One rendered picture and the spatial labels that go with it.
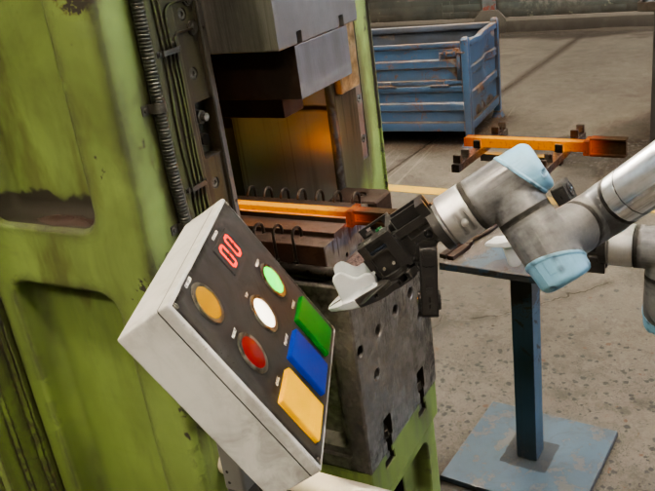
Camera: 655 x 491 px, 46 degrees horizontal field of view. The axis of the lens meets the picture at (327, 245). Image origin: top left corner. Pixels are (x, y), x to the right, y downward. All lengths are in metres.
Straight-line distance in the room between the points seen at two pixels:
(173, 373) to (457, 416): 1.81
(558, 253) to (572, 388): 1.75
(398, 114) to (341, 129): 3.62
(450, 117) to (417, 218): 4.26
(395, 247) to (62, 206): 0.67
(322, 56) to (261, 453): 0.78
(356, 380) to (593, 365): 1.46
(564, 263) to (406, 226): 0.21
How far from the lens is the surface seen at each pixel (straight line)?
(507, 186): 1.05
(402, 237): 1.08
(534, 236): 1.04
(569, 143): 1.95
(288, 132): 1.87
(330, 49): 1.50
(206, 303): 0.93
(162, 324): 0.88
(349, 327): 1.51
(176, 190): 1.32
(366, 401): 1.62
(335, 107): 1.80
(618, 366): 2.90
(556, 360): 2.91
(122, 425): 1.71
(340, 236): 1.55
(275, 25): 1.34
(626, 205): 1.10
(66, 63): 1.29
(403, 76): 5.36
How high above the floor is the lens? 1.57
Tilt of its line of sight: 23 degrees down
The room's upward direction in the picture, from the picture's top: 8 degrees counter-clockwise
